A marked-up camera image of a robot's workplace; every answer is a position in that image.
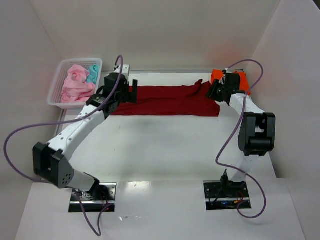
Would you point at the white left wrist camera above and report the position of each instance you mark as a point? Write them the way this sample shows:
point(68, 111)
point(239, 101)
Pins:
point(125, 70)

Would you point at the white plastic laundry basket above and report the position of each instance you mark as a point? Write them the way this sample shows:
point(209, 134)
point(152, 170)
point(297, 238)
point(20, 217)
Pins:
point(55, 92)

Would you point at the dark red t shirt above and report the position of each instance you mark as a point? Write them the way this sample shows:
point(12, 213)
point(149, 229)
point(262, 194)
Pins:
point(171, 101)

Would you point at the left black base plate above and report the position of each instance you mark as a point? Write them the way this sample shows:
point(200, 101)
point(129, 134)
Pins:
point(104, 197)

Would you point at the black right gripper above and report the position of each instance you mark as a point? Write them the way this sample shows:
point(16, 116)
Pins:
point(213, 90)

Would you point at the orange folded t shirt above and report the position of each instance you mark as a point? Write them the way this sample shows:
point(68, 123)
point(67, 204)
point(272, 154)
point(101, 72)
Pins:
point(244, 84)

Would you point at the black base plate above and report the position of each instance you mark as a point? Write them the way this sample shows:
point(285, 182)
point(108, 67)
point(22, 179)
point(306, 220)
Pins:
point(227, 197)
point(104, 197)

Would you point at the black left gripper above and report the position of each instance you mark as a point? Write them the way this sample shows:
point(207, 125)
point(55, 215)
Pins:
point(129, 92)

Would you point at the pink t shirt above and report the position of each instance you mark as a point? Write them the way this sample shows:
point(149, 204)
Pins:
point(75, 88)

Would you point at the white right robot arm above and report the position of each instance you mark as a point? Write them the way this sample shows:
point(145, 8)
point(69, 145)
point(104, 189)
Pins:
point(256, 135)

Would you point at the teal t shirt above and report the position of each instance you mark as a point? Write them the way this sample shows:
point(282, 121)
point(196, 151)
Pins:
point(93, 76)

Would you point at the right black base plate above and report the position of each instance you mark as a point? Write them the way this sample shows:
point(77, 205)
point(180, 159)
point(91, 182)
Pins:
point(227, 197)

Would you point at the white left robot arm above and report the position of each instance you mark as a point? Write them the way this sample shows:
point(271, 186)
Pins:
point(51, 160)

